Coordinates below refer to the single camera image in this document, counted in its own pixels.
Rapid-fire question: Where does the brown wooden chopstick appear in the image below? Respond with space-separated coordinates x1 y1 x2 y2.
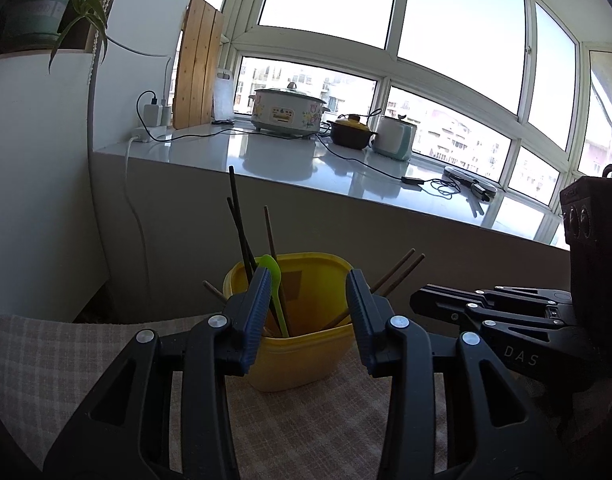
202 281 228 304
323 247 415 330
263 205 289 337
376 254 426 297

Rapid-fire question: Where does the green plastic spoon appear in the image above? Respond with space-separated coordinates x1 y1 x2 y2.
257 255 289 337

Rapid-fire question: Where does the black chopstick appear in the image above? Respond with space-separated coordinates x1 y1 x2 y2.
227 196 254 284
229 166 256 282

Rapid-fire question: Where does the yellow plastic container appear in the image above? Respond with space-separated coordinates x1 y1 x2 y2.
246 252 355 392

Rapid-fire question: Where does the white counter cabinet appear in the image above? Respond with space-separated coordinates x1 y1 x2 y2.
90 127 569 322

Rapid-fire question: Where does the white teal kettle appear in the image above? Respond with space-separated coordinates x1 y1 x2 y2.
372 115 417 162

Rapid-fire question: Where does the black clay pot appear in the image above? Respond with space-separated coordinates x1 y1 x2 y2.
329 114 374 151

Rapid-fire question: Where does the pink checked cloth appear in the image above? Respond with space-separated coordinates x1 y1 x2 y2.
0 311 450 480

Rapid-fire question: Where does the white power strip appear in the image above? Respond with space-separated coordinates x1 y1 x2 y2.
130 103 171 143

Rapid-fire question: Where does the floral white slow cooker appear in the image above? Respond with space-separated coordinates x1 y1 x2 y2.
251 82 330 136

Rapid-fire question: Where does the wooden board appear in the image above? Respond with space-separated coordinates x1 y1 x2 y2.
172 0 223 130

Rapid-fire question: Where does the potted spider plant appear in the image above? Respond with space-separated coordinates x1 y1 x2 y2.
0 0 165 74

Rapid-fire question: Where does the black camera box right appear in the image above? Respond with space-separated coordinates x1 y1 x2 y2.
560 164 612 325

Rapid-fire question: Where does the black cable on counter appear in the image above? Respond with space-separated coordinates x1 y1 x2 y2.
136 90 462 201

